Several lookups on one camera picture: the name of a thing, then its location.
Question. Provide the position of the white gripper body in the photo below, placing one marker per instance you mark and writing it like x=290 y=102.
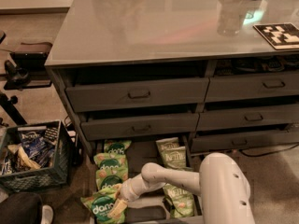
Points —
x=127 y=191

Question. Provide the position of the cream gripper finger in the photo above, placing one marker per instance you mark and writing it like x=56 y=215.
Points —
x=118 y=207

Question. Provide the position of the green dang chip bag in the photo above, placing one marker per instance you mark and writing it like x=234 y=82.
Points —
x=106 y=178
x=101 y=203
x=110 y=160
x=116 y=146

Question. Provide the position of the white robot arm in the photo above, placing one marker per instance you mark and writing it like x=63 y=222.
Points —
x=219 y=182

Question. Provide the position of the open bottom left drawer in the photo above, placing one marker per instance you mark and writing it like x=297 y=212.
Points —
x=137 y=155

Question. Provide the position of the front green kettle chip bag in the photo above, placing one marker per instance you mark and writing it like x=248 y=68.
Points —
x=179 y=202

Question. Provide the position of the green kettle chip bag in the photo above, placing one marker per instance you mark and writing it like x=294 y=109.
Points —
x=167 y=143
x=174 y=158
x=179 y=202

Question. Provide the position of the back green kettle chip bag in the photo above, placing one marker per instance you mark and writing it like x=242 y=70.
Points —
x=167 y=143

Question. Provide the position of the middle left drawer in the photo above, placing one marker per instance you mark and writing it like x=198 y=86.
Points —
x=139 y=126

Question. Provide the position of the bottom right drawer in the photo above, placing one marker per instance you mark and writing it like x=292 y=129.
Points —
x=243 y=140

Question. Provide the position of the middle right drawer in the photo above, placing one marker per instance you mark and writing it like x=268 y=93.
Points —
x=248 y=117

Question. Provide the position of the top left drawer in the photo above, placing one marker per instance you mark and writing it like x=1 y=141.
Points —
x=98 y=97

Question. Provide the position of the grey drawer cabinet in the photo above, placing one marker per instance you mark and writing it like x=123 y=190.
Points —
x=115 y=41

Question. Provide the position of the top right drawer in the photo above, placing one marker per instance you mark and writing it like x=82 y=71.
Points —
x=253 y=86

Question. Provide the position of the white shoe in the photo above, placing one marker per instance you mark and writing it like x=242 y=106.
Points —
x=47 y=215

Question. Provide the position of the dark green plastic crate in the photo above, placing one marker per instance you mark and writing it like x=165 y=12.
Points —
x=44 y=178

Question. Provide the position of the black trouser leg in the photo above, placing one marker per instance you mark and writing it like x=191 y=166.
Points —
x=21 y=208

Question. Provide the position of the blue snack bags in crate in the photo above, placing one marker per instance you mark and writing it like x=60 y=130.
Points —
x=34 y=150

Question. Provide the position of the dark chair with armrest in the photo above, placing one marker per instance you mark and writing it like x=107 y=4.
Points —
x=25 y=70

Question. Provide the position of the black white marker board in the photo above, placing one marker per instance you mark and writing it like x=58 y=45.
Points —
x=279 y=35

